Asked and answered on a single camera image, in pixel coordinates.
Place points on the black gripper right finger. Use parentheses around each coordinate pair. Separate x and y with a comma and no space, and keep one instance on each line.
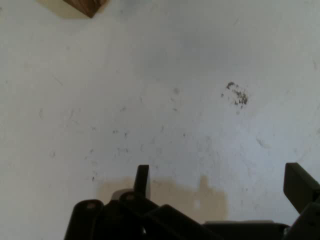
(303,187)

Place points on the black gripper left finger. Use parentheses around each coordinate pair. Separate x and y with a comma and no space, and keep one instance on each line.
(140,215)

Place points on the wooden cabinet door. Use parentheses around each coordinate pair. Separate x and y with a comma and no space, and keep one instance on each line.
(83,6)

